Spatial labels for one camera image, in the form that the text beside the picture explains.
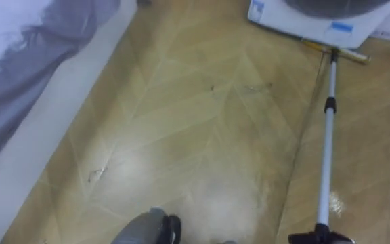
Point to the white crumb pile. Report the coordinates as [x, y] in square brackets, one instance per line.
[336, 204]

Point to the white washing machine tower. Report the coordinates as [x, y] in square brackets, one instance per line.
[300, 23]

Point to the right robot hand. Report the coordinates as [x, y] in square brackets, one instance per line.
[320, 238]

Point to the silver pole yellow head mop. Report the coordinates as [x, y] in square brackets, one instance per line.
[327, 152]

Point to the grey sheer curtain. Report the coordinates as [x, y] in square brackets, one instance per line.
[29, 64]

